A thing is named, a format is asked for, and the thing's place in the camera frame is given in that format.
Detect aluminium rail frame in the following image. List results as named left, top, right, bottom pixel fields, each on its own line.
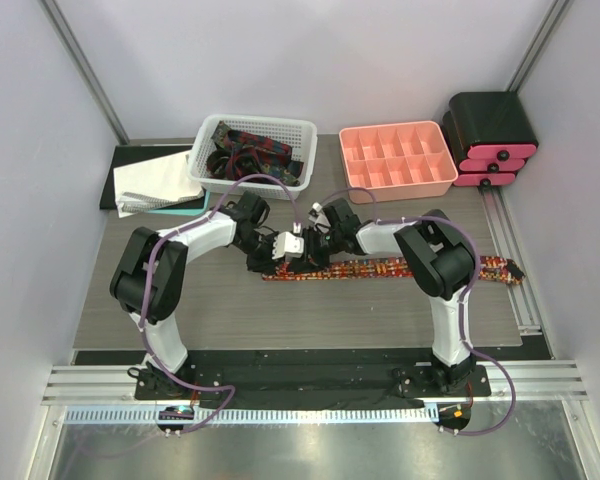
left=42, top=361, right=588, bottom=426

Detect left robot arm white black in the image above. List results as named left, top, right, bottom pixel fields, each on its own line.
left=109, top=192, right=280, bottom=399

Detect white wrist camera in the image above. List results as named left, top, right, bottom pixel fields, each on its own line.
left=272, top=231, right=305, bottom=260
left=309, top=202, right=330, bottom=228

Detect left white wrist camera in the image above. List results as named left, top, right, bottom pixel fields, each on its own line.
left=272, top=231, right=305, bottom=260

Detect white folded cloth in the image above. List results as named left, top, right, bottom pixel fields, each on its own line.
left=113, top=152, right=204, bottom=218

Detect teal tray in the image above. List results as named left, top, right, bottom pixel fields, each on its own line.
left=150, top=190, right=209, bottom=216

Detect dark red blue ties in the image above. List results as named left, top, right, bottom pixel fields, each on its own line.
left=206, top=122, right=304, bottom=187

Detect black pink drawer unit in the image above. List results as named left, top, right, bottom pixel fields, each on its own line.
left=442, top=91, right=539, bottom=188

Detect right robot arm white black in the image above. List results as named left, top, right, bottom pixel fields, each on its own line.
left=289, top=198, right=479, bottom=395

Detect purple cable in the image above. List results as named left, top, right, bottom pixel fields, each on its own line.
left=312, top=187, right=519, bottom=436
left=137, top=173, right=304, bottom=436

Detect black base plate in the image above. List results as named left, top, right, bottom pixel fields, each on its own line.
left=128, top=348, right=491, bottom=409

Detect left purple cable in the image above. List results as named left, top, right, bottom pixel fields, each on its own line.
left=137, top=173, right=304, bottom=436

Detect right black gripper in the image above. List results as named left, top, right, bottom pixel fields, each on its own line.
left=288, top=225, right=344, bottom=275

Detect pink compartment organizer tray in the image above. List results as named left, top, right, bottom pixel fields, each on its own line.
left=339, top=121, right=459, bottom=204

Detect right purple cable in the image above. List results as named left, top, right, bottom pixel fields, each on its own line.
left=312, top=187, right=519, bottom=436

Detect white plastic mesh basket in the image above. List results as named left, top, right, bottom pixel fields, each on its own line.
left=187, top=114, right=317, bottom=200

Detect multicoloured patterned tie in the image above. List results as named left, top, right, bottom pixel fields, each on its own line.
left=261, top=256, right=526, bottom=285

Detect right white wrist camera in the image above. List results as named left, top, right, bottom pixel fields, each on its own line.
left=309, top=202, right=330, bottom=228

